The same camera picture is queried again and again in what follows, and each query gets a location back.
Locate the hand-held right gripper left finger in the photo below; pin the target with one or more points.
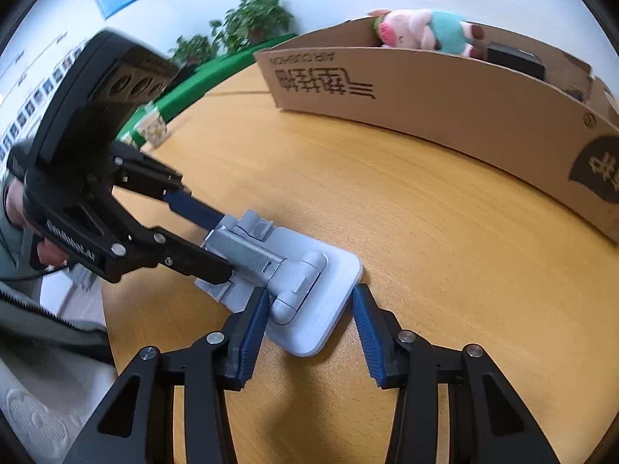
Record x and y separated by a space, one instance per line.
251 343

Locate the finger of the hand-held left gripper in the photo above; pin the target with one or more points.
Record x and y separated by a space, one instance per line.
193 208
203 266

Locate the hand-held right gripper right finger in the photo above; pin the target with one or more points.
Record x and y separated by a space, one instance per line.
370 343

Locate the grey folding phone stand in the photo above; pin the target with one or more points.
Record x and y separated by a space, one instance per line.
319 309

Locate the large cardboard box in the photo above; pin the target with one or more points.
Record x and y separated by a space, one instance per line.
435 92

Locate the black product box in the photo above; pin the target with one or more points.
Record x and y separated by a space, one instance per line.
512 60

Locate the person's left forearm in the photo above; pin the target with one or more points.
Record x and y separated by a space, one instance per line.
9 249

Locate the wooden desktop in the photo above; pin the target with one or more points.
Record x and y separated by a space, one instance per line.
459 251

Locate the person's left hand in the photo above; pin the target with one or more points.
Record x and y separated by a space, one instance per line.
48 253

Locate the small patterned carton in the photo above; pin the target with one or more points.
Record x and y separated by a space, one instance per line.
152 126

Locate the green bench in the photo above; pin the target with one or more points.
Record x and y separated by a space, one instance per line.
203 82

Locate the small potted plant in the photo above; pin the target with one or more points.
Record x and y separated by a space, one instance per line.
193 48

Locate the grey zip jacket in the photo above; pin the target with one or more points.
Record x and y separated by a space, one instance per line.
43 328

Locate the large potted plant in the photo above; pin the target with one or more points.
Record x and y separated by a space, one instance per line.
256 17

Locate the white quilted garment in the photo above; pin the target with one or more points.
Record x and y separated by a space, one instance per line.
43 411

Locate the pink pig plush toy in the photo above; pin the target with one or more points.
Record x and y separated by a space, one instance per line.
416 29

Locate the row of wall photos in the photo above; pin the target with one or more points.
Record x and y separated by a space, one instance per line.
38 92

